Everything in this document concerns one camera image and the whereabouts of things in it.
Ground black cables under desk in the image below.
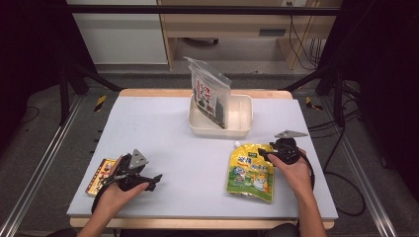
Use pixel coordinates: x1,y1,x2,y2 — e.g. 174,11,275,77
289,14,323,71

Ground clear seaweed snack packet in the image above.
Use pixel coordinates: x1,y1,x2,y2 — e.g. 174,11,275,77
183,56,233,130

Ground yellow and black floor tape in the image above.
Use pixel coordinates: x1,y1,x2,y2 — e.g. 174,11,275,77
304,96,324,112
94,94,109,114

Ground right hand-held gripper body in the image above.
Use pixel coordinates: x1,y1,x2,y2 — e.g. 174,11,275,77
270,129,309,165

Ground red and yellow flat packet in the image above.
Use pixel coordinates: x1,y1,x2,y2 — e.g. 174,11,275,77
84,157,119,198

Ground black floor cable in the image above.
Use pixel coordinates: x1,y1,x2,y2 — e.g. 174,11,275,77
307,108,368,217

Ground white cabinet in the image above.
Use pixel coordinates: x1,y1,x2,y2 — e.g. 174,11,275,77
66,0,169,66

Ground black metal stand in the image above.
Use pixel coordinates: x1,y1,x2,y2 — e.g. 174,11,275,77
58,62,124,126
283,63,347,127

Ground yellow spout pouch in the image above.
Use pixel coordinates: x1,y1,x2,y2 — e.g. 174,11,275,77
225,140,276,203

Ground cream plastic bin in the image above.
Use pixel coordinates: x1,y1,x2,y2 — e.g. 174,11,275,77
188,93,254,139

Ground aluminium floor rail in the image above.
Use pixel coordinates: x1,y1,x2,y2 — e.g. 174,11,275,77
0,94,84,237
319,97,398,237

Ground person's left hand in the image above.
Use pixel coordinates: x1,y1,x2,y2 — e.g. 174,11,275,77
95,182,150,219

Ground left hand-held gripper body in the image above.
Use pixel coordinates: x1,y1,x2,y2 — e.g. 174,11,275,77
104,148,151,193

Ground wooden table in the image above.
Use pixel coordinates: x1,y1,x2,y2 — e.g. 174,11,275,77
69,88,335,230

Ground light wooden desk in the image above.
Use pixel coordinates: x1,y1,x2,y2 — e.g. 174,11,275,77
157,0,344,71

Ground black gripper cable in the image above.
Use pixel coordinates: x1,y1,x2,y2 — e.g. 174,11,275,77
296,148,316,199
91,184,112,215

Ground person's right hand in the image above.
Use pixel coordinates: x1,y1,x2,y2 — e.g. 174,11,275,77
267,148,314,200

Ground light grey table mat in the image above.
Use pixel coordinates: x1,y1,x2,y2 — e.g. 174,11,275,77
66,96,339,221

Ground black horizontal bar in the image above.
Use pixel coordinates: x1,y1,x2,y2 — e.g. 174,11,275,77
65,4,342,17

